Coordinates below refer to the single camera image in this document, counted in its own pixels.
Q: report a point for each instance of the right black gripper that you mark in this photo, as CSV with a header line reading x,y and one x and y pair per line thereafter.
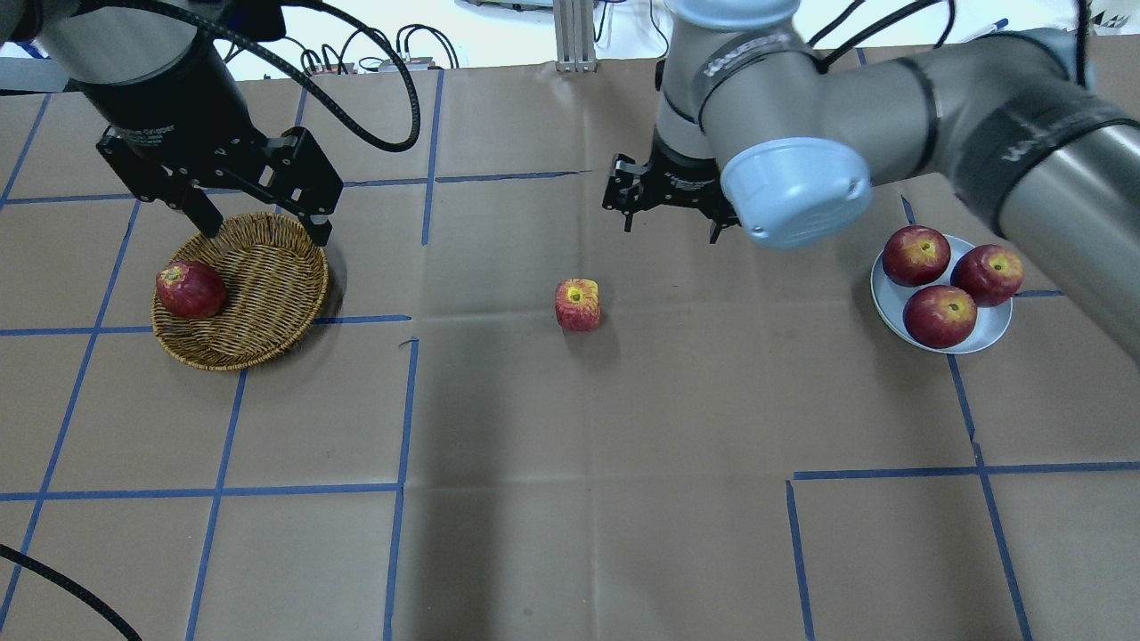
x,y
684,178

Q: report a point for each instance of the plate apple three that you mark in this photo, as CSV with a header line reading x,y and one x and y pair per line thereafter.
x,y
940,316

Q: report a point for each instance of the plate apple two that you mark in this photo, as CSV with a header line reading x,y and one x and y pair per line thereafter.
x,y
990,274

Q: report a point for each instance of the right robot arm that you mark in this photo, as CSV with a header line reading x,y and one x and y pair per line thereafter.
x,y
755,129

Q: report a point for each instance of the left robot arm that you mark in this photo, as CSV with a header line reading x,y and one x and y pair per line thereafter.
x,y
100,43

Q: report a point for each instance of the aluminium frame post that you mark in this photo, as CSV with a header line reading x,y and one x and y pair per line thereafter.
x,y
574,36

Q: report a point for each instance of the wicker basket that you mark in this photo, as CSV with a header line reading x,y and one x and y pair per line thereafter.
x,y
277,281

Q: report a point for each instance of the white plate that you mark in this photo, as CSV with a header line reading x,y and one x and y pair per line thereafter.
x,y
889,299

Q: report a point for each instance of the plate apple one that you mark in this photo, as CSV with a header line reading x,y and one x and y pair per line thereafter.
x,y
915,256

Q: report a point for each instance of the yellow-red apple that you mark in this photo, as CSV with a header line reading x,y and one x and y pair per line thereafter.
x,y
578,305

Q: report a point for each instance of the dark red basket apple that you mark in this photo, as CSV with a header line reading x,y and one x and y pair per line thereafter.
x,y
191,289

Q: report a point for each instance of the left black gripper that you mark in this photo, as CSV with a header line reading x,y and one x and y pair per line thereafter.
x,y
169,102

